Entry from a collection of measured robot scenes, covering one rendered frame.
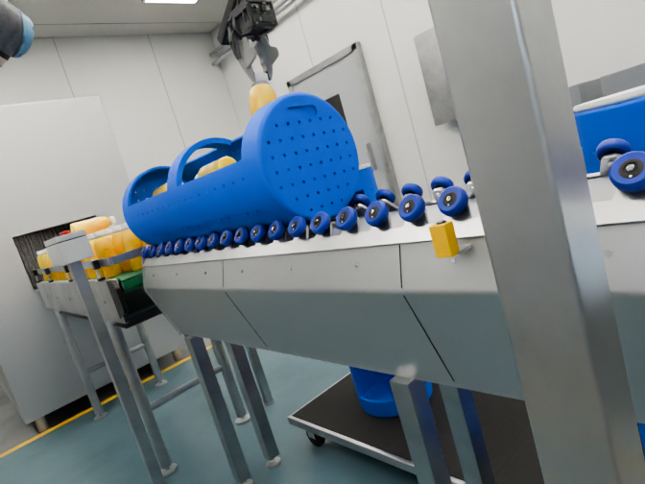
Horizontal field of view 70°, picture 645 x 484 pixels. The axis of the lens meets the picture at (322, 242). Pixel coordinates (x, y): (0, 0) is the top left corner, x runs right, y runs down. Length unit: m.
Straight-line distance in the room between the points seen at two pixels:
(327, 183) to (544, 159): 0.73
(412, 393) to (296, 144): 0.55
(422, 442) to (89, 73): 6.02
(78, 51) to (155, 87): 0.94
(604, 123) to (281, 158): 0.60
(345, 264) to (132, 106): 5.82
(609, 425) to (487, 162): 0.21
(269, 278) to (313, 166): 0.27
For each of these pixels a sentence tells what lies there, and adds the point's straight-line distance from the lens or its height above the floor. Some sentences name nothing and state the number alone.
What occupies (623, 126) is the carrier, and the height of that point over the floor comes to 0.98.
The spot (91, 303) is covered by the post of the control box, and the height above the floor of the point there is 0.83.
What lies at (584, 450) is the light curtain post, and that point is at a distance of 0.43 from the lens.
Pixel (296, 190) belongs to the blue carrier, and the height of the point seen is 1.03.
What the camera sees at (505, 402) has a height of 0.15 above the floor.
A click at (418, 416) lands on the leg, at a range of 0.96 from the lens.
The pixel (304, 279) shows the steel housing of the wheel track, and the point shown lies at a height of 0.86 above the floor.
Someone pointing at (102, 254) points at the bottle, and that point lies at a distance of 1.93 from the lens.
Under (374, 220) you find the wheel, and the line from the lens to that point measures 0.77.
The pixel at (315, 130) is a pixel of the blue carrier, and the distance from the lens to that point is 1.03.
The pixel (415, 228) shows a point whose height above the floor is 0.93.
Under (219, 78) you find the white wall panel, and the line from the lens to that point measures 7.19.
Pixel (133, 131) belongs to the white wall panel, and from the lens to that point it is 6.42.
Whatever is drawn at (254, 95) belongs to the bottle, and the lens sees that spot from 1.08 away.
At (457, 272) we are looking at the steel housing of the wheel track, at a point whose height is 0.86.
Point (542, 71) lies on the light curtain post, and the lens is 0.35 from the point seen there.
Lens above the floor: 1.06
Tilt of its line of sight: 8 degrees down
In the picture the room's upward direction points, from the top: 17 degrees counter-clockwise
